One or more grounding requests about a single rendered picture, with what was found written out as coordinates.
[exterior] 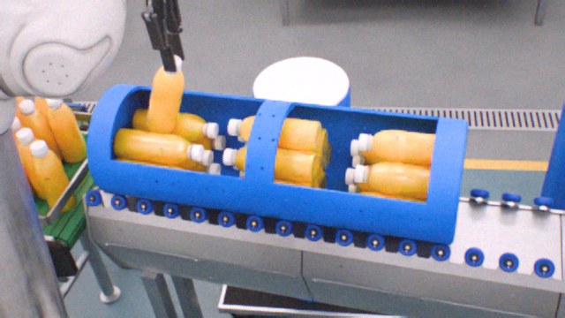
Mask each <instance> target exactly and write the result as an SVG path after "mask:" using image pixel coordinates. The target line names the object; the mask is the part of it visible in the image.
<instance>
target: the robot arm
mask: <svg viewBox="0 0 565 318"><path fill-rule="evenodd" d="M146 5H147V10H146V11H143V12H142V15H140V16H142V18H143V19H144V21H145V23H146V27H147V32H148V35H149V39H150V42H151V45H152V48H154V50H159V51H160V55H161V59H162V66H163V70H165V71H168V72H177V66H176V62H175V58H174V55H175V56H179V57H180V58H181V61H184V59H185V55H184V51H183V46H182V42H181V38H180V33H182V32H183V28H179V27H180V26H182V19H181V14H180V9H179V3H178V0H146ZM125 18H126V6H125V0H0V318H69V316H68V314H67V309H66V306H65V303H64V297H63V294H62V292H61V287H59V284H58V281H57V275H56V272H55V269H54V266H53V262H52V259H51V256H50V253H49V247H48V246H47V244H46V240H45V237H44V234H43V231H42V227H41V222H40V218H39V215H38V212H37V208H35V205H34V199H33V196H32V193H31V190H30V186H29V184H28V180H27V176H26V172H25V171H24V167H23V164H22V162H21V158H20V154H19V149H18V145H17V142H16V140H15V136H14V132H12V129H11V126H12V124H14V120H15V117H16V114H17V100H18V96H29V95H38V96H41V97H44V99H50V100H64V99H69V98H72V97H73V96H75V95H78V94H81V93H83V92H85V91H87V90H88V89H89V88H90V87H92V86H93V85H94V84H95V83H96V82H97V81H98V80H99V79H100V78H101V77H102V76H103V75H104V73H105V72H106V71H107V70H108V69H109V67H110V66H111V64H112V62H113V60H114V58H115V56H116V54H117V53H118V51H119V48H120V46H121V43H122V41H123V39H124V23H125ZM167 28H168V32H167Z"/></svg>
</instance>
